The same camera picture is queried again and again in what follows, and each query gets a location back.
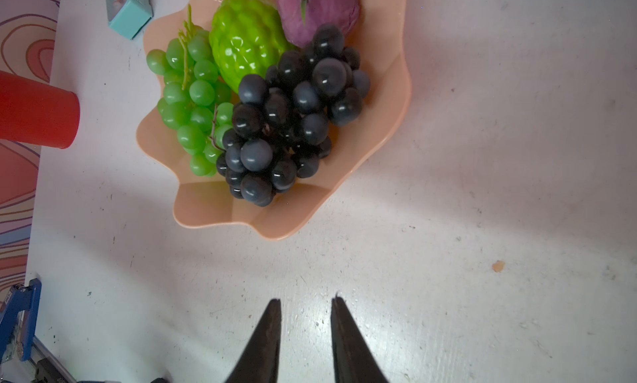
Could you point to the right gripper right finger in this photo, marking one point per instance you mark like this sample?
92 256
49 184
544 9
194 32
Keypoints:
352 359

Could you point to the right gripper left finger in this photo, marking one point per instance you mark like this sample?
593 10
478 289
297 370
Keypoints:
259 361

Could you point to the dark purple grape bunch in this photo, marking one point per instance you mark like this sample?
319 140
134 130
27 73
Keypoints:
279 131

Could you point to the green grape bunch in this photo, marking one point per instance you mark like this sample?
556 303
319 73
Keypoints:
195 99

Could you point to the pink fruit bowl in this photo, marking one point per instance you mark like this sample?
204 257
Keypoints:
206 201

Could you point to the blue stapler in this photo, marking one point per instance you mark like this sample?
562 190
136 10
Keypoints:
19 313

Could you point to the red pen cup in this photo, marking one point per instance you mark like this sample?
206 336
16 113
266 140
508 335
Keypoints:
38 113

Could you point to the teal small clock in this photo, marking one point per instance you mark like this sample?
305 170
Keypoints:
128 17

